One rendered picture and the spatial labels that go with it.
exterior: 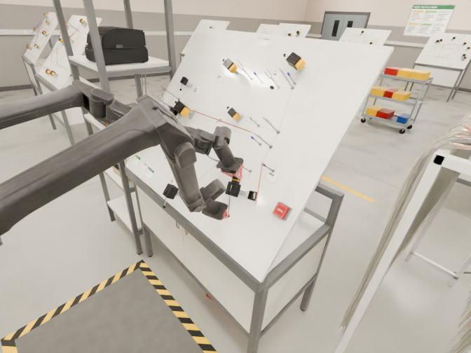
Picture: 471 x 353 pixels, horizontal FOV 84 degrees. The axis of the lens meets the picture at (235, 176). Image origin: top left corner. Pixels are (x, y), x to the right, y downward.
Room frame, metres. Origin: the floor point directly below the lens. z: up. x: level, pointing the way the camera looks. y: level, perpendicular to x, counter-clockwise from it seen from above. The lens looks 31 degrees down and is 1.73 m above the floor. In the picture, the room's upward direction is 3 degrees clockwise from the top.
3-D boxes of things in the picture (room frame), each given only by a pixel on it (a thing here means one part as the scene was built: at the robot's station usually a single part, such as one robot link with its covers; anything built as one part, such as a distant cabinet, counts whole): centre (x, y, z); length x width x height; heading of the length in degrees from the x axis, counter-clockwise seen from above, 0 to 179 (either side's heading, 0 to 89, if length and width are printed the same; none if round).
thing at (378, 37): (7.62, -2.97, 0.83); 1.18 x 0.72 x 1.65; 44
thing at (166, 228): (1.27, 0.47, 0.60); 0.55 x 0.02 x 0.39; 46
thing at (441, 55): (8.13, -5.67, 0.83); 1.18 x 0.72 x 1.65; 44
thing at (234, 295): (0.89, 0.08, 0.60); 0.55 x 0.03 x 0.39; 46
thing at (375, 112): (5.19, -2.94, 0.54); 0.99 x 0.50 x 1.08; 45
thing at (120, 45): (1.75, 0.78, 1.56); 0.30 x 0.23 x 0.19; 137
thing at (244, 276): (1.07, 0.29, 0.83); 1.18 x 0.05 x 0.06; 46
